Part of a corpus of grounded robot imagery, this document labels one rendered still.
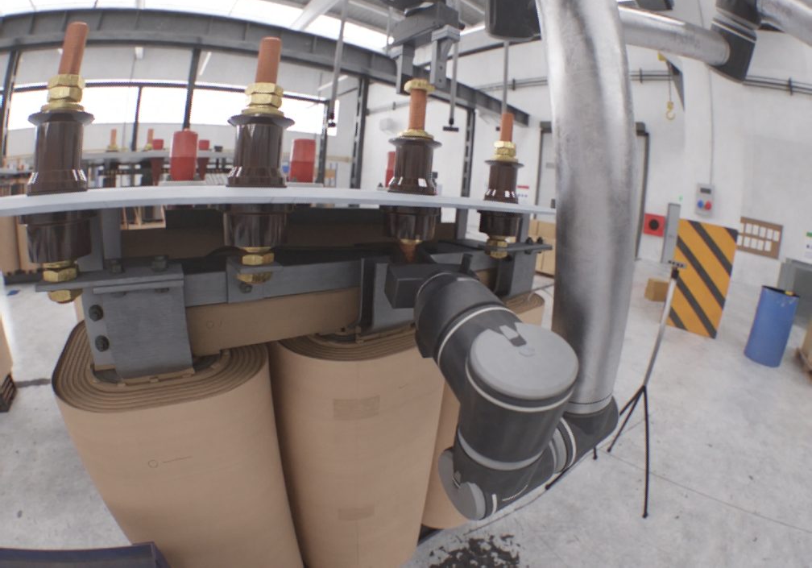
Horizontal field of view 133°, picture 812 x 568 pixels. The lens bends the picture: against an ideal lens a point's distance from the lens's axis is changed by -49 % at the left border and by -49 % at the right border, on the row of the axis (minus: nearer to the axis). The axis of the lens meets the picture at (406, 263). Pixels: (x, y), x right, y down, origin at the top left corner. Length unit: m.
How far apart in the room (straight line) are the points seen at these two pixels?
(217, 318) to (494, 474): 0.49
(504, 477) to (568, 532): 1.44
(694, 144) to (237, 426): 5.41
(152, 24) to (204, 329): 8.69
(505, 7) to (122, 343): 0.86
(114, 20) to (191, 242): 8.59
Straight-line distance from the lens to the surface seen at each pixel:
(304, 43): 9.62
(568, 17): 0.42
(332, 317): 0.71
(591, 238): 0.39
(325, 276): 0.62
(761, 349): 5.03
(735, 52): 1.19
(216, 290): 0.57
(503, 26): 0.77
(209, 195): 0.33
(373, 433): 0.73
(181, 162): 0.89
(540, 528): 1.79
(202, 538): 0.75
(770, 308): 4.95
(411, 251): 0.61
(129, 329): 0.52
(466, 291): 0.40
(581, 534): 1.84
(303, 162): 0.96
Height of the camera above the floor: 1.37
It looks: 12 degrees down
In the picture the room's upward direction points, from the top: 4 degrees clockwise
